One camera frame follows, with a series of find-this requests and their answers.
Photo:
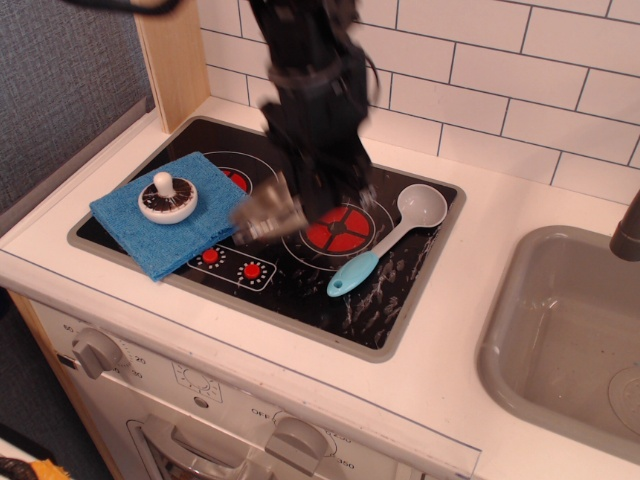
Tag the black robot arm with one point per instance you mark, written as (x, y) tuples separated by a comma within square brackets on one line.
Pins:
[(307, 35)]

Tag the grey left timer knob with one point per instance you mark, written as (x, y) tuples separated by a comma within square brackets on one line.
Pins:
[(96, 352)]

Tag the white spoon with blue handle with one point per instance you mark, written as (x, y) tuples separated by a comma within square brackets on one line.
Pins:
[(420, 206)]

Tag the light wooden post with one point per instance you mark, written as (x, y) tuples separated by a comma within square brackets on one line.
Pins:
[(173, 51)]

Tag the blue folded cloth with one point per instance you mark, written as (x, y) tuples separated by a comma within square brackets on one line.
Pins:
[(161, 249)]

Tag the grey sink basin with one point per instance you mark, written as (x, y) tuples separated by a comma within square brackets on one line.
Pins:
[(561, 344)]

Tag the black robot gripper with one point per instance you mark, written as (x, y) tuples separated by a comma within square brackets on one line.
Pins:
[(316, 121)]

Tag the oven door with handle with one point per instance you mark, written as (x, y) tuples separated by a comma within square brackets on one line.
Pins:
[(191, 449)]

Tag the silver steel pot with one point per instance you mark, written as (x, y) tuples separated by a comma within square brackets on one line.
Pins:
[(270, 212)]

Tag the black toy stove top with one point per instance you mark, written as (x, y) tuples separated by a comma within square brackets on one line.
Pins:
[(284, 282)]

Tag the yellow cloth object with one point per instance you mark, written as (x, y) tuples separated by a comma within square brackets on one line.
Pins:
[(16, 469)]

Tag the white brown toy mushroom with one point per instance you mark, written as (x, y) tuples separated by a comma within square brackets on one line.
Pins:
[(168, 200)]

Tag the grey right oven knob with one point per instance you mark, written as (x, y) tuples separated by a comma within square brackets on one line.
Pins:
[(297, 444)]

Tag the grey faucet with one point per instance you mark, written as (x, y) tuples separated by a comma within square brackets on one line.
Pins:
[(625, 242)]

